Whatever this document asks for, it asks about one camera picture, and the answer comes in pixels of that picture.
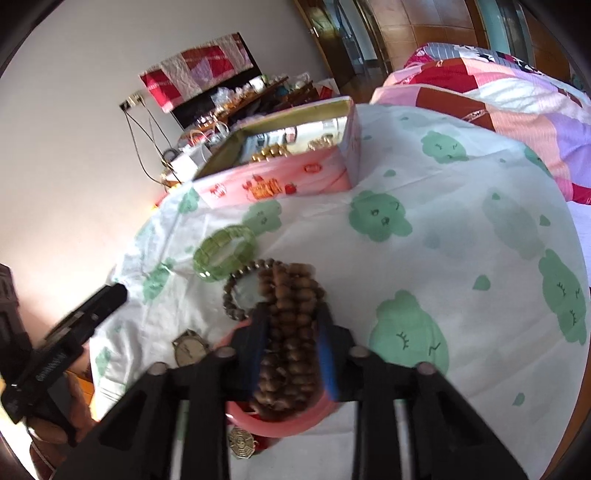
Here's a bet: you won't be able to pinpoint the pink tin box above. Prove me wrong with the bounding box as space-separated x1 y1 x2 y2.
191 96 362 212

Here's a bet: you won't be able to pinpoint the white green-print bedsheet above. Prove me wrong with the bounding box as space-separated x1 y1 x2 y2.
90 104 591 480

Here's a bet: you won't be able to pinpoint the wristwatch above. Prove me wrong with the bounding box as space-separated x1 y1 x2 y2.
172 329 211 368

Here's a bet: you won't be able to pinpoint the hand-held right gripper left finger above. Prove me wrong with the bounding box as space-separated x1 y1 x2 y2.
53 302 273 480

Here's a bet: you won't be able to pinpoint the pink bangle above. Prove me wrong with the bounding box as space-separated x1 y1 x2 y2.
210 318 343 438

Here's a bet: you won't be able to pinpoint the brown wooden bead necklace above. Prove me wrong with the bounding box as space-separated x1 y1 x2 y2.
249 261 329 422

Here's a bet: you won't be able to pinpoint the white box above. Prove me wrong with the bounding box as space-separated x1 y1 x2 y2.
172 147 207 177

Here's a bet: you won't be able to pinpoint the green bead bracelet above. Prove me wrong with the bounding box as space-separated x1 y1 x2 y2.
193 224 257 282

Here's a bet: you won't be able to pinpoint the grey bead bracelet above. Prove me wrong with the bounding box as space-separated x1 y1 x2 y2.
222 259 283 320

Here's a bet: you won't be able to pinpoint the black hanging cables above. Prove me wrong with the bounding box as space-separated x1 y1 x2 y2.
122 102 172 182

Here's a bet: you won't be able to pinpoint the black television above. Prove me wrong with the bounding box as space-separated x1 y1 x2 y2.
171 69 260 131

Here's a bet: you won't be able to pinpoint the patchwork cloth cover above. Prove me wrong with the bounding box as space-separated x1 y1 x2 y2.
140 33 255 114

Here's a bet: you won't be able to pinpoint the cluttered wooden cabinet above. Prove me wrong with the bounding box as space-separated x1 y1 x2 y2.
161 73 334 186

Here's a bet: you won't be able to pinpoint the gold bead necklace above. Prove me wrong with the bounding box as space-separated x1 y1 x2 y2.
250 143 291 162

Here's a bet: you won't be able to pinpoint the wooden wardrobe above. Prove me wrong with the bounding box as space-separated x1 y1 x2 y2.
295 0 573 95

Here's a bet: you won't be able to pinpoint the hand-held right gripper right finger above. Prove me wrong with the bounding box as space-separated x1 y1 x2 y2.
314 302 529 480

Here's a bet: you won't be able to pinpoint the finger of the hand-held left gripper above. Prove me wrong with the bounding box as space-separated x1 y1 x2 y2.
45 283 129 346

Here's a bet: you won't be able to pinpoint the person's left hand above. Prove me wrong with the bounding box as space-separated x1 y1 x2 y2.
25 415 75 448

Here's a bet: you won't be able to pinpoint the patchwork quilt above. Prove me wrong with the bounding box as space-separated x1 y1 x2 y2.
369 42 591 206

